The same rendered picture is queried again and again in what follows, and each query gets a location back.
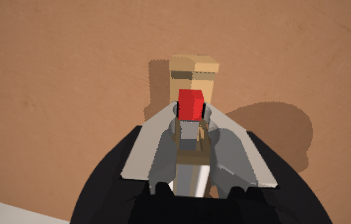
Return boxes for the red cube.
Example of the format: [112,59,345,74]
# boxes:
[178,89,204,121]

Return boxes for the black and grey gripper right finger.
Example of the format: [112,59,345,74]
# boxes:
[202,102,333,224]

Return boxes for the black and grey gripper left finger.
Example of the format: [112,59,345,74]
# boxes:
[69,101,179,224]

